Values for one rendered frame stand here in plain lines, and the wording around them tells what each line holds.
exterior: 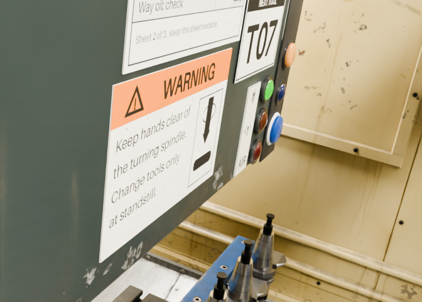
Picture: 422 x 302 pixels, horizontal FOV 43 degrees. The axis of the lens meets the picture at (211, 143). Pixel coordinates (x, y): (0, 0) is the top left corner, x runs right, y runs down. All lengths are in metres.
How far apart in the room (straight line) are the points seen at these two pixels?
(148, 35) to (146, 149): 0.07
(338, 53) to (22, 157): 1.08
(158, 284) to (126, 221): 1.29
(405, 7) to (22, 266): 1.08
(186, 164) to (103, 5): 0.16
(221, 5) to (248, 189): 1.08
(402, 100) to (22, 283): 1.08
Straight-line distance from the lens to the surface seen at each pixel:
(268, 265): 1.02
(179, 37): 0.33
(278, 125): 0.57
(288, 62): 0.55
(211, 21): 0.37
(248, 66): 0.45
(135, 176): 0.32
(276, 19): 0.50
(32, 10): 0.22
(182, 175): 0.39
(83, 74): 0.25
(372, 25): 1.25
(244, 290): 0.92
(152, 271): 1.65
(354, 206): 1.37
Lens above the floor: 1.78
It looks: 21 degrees down
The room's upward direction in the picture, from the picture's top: 9 degrees clockwise
